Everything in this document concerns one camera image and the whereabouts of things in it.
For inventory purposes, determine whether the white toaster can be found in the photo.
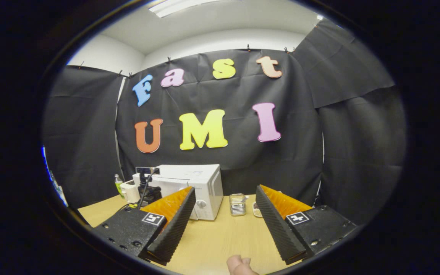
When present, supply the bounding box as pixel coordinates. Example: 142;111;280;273
120;180;141;204

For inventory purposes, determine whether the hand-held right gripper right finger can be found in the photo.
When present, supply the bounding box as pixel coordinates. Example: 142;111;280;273
255;184;358;265

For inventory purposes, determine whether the small clear container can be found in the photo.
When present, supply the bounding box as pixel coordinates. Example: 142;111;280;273
229;193;247;217

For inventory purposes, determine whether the green label drink bottle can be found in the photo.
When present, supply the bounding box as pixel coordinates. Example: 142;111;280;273
114;174;125;199

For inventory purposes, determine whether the white microwave oven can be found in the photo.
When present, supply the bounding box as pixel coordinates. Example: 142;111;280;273
133;164;223;221

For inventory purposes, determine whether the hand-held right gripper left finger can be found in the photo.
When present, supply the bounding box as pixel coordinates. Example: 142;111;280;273
91;186;197;266

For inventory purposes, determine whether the long ceiling light panel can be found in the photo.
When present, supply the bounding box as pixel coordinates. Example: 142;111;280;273
149;0;222;19

